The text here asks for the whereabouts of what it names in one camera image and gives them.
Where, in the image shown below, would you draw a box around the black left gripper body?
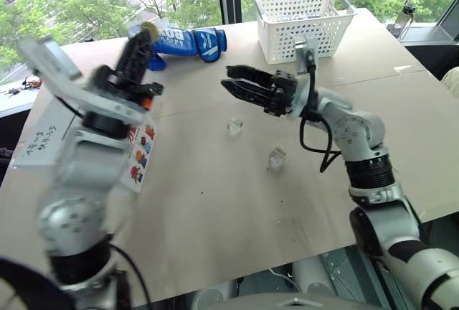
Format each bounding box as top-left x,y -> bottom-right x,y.
93,65 -> 165,111

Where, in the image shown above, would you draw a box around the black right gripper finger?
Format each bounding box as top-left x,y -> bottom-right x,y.
225,65 -> 276,87
220,79 -> 274,108

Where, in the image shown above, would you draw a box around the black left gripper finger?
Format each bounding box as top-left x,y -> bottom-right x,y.
116,33 -> 143,78
132,32 -> 155,83

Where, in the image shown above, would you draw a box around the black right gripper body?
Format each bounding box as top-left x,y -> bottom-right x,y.
263,70 -> 299,118

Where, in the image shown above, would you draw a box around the white box with stickers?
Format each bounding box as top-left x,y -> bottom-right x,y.
12,100 -> 158,196

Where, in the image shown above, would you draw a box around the clear plastic coin stand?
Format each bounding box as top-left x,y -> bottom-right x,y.
268,146 -> 288,168
225,117 -> 245,139

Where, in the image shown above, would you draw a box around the blue boxing glove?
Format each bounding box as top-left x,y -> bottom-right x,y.
128,26 -> 230,72

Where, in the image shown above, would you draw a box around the white perforated plastic basket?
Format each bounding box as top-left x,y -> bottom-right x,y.
252,0 -> 359,65

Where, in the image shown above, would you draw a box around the small red and black tools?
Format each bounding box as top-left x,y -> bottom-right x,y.
6,75 -> 44,98

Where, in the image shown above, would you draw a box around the black webcam on stand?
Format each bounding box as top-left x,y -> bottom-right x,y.
386,0 -> 420,40

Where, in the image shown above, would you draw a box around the white cylinder under table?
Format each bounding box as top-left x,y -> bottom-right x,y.
292,252 -> 347,294
189,283 -> 238,310

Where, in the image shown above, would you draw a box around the dark monitor edge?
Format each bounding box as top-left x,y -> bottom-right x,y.
435,1 -> 459,42

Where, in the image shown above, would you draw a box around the grey rounded robot body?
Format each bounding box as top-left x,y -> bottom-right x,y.
214,290 -> 363,310

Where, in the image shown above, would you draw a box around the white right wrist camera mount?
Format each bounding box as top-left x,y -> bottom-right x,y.
288,35 -> 321,121

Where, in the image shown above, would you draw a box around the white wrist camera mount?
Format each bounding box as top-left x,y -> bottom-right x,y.
288,35 -> 321,121
16,35 -> 148,126

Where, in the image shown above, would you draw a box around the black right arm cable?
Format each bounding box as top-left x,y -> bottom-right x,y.
298,53 -> 344,174

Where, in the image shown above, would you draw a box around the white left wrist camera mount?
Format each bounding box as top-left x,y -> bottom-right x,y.
16,35 -> 148,126

